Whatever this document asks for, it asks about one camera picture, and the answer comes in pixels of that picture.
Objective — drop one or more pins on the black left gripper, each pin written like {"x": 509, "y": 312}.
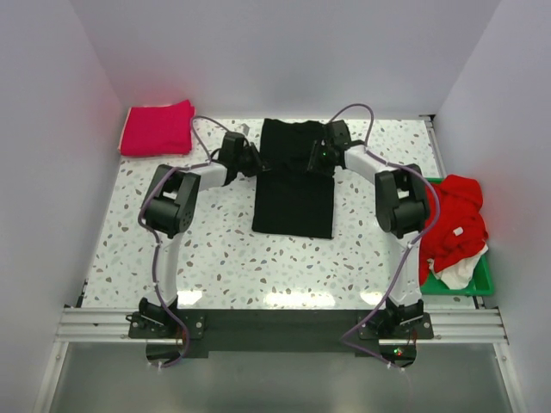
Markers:
{"x": 257, "y": 160}

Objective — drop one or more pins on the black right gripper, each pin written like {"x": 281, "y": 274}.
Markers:
{"x": 313, "y": 163}

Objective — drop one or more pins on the black t shirt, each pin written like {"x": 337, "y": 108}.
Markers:
{"x": 289, "y": 200}

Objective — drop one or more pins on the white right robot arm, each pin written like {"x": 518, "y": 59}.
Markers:
{"x": 401, "y": 210}

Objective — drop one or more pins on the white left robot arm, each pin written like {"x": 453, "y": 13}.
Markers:
{"x": 168, "y": 211}

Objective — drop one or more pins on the folded pink t shirt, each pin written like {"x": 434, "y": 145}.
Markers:
{"x": 157, "y": 131}

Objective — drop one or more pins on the red t shirt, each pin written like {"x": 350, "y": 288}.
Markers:
{"x": 456, "y": 223}

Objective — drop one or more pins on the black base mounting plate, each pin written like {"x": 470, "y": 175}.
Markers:
{"x": 276, "y": 331}

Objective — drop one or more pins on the green plastic basket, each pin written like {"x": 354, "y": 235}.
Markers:
{"x": 478, "y": 284}

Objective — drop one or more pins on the aluminium rail frame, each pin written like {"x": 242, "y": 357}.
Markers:
{"x": 224, "y": 265}

